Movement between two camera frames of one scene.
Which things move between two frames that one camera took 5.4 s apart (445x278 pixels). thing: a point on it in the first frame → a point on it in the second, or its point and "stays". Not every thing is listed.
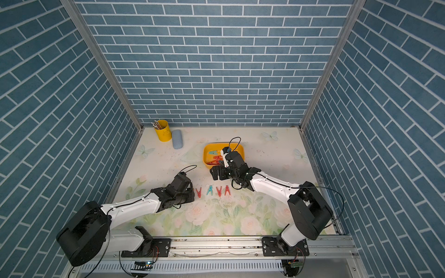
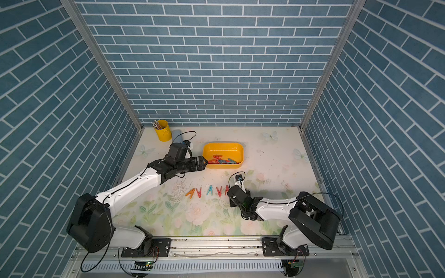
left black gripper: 191,196 → 194,167
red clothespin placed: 219,191 stays
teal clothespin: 210,190 stays
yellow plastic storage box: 212,149 stays
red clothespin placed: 199,193 stays
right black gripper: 222,169 → 232,203
